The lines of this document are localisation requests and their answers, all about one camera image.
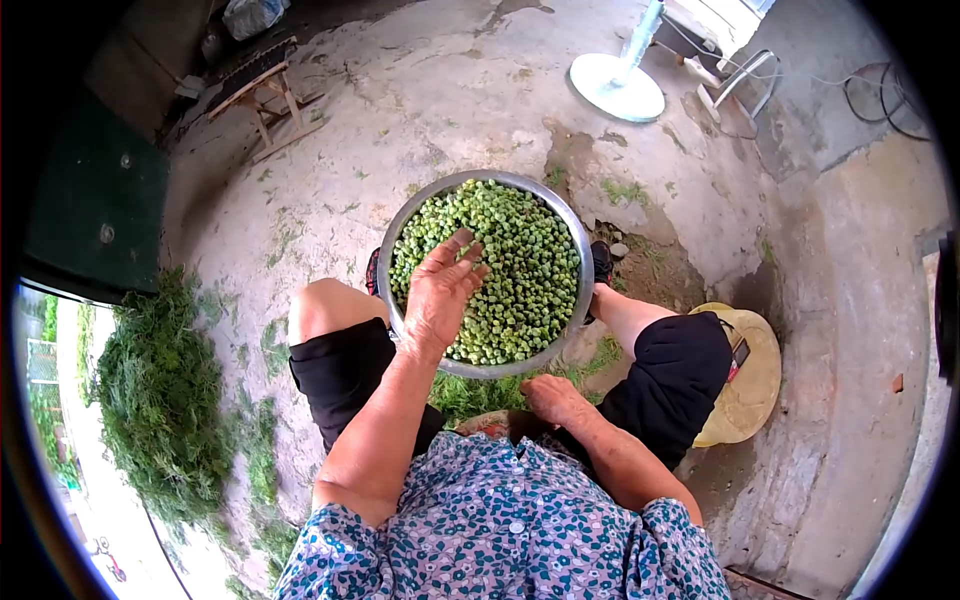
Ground person's legs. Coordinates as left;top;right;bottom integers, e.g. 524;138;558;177
287;240;735;472

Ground yellow straw hat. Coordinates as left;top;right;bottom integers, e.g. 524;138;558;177
687;301;783;450

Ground heap of green shelled beans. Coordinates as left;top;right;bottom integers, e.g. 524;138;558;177
388;178;582;366

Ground black coiled cable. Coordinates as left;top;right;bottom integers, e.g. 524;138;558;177
842;61;933;144

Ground low red seat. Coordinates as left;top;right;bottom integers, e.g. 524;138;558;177
453;408;560;445

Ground white standing fan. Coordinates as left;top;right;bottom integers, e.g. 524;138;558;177
567;0;668;124

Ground person's body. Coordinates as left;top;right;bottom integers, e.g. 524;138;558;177
273;429;733;600

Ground white metal frame chair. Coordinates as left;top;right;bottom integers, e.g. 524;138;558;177
684;48;783;123

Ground person's right hand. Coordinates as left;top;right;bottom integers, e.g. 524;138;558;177
519;374;598;431

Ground dark green door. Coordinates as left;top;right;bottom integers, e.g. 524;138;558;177
21;88;171;306

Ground small wooden stool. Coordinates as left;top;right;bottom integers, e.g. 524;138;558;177
205;58;328;165

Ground small heap of green stalks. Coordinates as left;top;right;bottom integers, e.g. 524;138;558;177
429;335;625;423

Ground round metal bowl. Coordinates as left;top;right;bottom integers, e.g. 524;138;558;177
376;169;597;381

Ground person's left hand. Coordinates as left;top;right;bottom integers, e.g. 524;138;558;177
404;228;493;358

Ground pile of green plant stalks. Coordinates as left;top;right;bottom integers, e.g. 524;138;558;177
91;268;243;528

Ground white plastic bag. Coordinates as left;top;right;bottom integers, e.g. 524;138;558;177
222;0;291;43

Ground person's left fingers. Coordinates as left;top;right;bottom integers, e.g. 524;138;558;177
420;228;493;301

